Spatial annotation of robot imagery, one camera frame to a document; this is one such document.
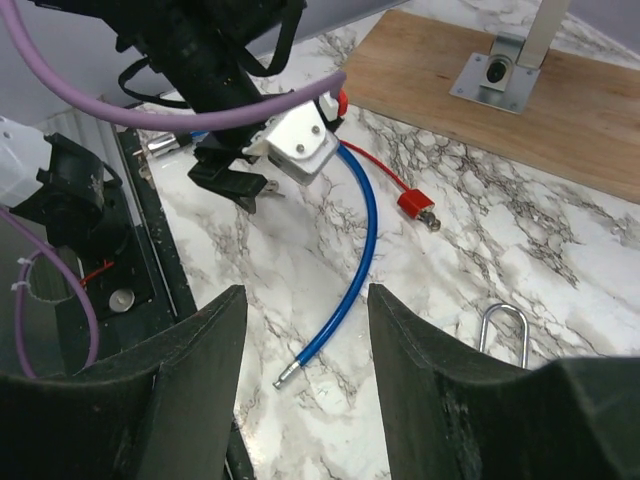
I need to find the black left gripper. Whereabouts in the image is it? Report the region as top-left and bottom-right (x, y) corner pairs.
(188, 133), (265, 214)

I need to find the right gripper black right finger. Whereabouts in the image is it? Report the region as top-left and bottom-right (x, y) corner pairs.
(368, 284), (639, 479)

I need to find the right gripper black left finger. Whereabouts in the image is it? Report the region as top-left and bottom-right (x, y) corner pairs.
(1, 285), (248, 479)

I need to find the blue cable lock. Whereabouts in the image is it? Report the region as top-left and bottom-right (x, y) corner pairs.
(144, 149), (367, 393)

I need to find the brass padlock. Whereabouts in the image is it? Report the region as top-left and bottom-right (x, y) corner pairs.
(478, 303), (530, 370)

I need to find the red cable seal lock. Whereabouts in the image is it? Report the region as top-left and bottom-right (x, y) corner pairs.
(341, 140), (435, 221)

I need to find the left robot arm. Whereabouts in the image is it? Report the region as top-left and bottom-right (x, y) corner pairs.
(1, 1), (320, 214)

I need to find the wooden board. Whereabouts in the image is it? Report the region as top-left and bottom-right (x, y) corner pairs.
(344, 10), (639, 202)

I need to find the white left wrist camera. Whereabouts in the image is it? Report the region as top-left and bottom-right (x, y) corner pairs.
(242, 89), (349, 186)

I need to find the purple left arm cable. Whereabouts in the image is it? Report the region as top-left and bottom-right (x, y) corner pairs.
(0, 0), (349, 379)

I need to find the metal shelf stand bracket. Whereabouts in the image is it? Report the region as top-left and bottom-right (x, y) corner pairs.
(450, 0), (570, 114)

